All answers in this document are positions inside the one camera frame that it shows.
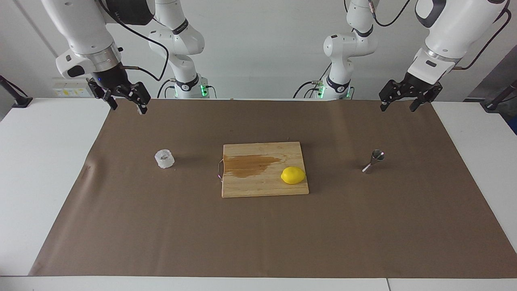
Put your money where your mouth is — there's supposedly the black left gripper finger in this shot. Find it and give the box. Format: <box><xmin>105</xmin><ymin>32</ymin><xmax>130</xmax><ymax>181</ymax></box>
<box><xmin>410</xmin><ymin>84</ymin><xmax>443</xmax><ymax>112</ymax></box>
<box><xmin>379</xmin><ymin>80</ymin><xmax>409</xmax><ymax>112</ymax></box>

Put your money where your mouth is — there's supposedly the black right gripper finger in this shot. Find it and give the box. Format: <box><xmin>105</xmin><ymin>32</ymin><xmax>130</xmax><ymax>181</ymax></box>
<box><xmin>87</xmin><ymin>78</ymin><xmax>118</xmax><ymax>110</ymax></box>
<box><xmin>121</xmin><ymin>82</ymin><xmax>152</xmax><ymax>115</ymax></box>

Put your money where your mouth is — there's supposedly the metal jigger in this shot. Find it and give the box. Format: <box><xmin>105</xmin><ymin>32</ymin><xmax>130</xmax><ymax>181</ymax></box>
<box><xmin>362</xmin><ymin>150</ymin><xmax>385</xmax><ymax>174</ymax></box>

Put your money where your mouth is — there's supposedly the clear plastic cup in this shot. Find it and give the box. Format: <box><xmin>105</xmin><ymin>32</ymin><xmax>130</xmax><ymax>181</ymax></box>
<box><xmin>155</xmin><ymin>149</ymin><xmax>175</xmax><ymax>169</ymax></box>

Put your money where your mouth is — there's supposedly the black clamp stand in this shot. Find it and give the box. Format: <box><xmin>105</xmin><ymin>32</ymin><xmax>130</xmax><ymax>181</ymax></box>
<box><xmin>0</xmin><ymin>75</ymin><xmax>33</xmax><ymax>108</ymax></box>
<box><xmin>481</xmin><ymin>79</ymin><xmax>517</xmax><ymax>113</ymax></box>

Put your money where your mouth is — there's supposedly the yellow lemon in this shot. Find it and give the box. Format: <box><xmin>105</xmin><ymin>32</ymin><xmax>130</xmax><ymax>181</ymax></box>
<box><xmin>281</xmin><ymin>167</ymin><xmax>306</xmax><ymax>185</ymax></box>

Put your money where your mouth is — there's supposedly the brown paper table mat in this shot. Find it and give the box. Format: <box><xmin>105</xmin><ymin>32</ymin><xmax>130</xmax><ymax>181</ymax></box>
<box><xmin>28</xmin><ymin>98</ymin><xmax>517</xmax><ymax>279</ymax></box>

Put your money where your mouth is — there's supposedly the wooden cutting board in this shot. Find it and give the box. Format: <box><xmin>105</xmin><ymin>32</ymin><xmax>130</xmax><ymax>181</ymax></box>
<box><xmin>217</xmin><ymin>141</ymin><xmax>310</xmax><ymax>198</ymax></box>

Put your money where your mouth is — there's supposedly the black right arm base cable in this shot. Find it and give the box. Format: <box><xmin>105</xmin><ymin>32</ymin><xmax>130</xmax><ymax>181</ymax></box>
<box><xmin>157</xmin><ymin>79</ymin><xmax>176</xmax><ymax>99</ymax></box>

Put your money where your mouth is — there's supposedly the black arm base cable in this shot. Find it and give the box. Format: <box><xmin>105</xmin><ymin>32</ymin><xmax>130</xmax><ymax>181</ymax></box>
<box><xmin>293</xmin><ymin>63</ymin><xmax>332</xmax><ymax>99</ymax></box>
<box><xmin>157</xmin><ymin>79</ymin><xmax>176</xmax><ymax>99</ymax></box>

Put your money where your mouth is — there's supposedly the white wall socket box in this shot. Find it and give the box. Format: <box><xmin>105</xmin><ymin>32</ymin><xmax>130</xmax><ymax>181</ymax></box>
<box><xmin>53</xmin><ymin>78</ymin><xmax>92</xmax><ymax>97</ymax></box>

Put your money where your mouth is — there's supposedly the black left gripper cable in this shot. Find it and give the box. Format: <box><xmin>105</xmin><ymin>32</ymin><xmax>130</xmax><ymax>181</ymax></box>
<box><xmin>452</xmin><ymin>8</ymin><xmax>513</xmax><ymax>71</ymax></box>

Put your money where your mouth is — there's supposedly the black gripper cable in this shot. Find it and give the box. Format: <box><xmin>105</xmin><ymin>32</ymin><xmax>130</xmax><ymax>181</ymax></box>
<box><xmin>99</xmin><ymin>0</ymin><xmax>169</xmax><ymax>81</ymax></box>
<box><xmin>452</xmin><ymin>8</ymin><xmax>513</xmax><ymax>71</ymax></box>

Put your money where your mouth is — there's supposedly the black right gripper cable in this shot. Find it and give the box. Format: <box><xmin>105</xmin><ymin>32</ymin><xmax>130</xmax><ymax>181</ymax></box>
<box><xmin>99</xmin><ymin>0</ymin><xmax>169</xmax><ymax>81</ymax></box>

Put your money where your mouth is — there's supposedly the black left arm upper cable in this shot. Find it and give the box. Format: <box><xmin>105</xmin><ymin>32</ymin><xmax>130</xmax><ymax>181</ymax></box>
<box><xmin>343</xmin><ymin>0</ymin><xmax>410</xmax><ymax>28</ymax></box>

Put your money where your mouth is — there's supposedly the black left arm base cable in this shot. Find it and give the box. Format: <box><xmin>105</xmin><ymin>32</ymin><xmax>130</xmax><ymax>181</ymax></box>
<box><xmin>293</xmin><ymin>63</ymin><xmax>332</xmax><ymax>99</ymax></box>

